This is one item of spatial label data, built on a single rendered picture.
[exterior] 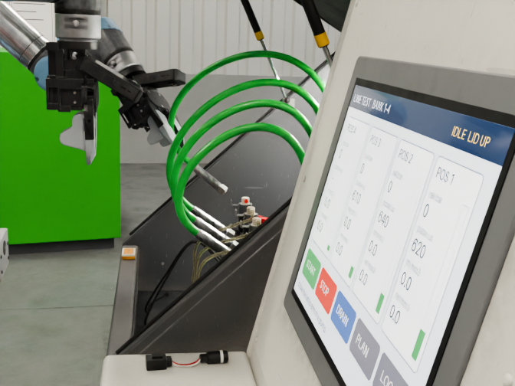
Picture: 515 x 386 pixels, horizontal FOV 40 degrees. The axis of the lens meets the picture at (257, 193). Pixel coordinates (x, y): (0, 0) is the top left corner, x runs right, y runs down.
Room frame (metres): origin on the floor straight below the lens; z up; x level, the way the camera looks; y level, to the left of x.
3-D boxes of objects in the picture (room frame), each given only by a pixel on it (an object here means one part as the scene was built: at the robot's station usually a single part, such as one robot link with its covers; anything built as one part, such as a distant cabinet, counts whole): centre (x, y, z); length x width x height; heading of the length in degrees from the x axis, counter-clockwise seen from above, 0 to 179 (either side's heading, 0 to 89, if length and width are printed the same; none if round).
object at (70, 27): (1.21, 0.31, 1.46); 0.08 x 0.08 x 0.05
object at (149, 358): (0.97, 0.10, 0.99); 0.12 x 0.02 x 0.02; 104
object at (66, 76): (1.21, 0.32, 1.38); 0.09 x 0.08 x 0.12; 99
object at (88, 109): (1.20, 0.29, 1.32); 0.05 x 0.02 x 0.09; 9
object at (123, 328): (1.35, 0.26, 0.87); 0.62 x 0.04 x 0.16; 9
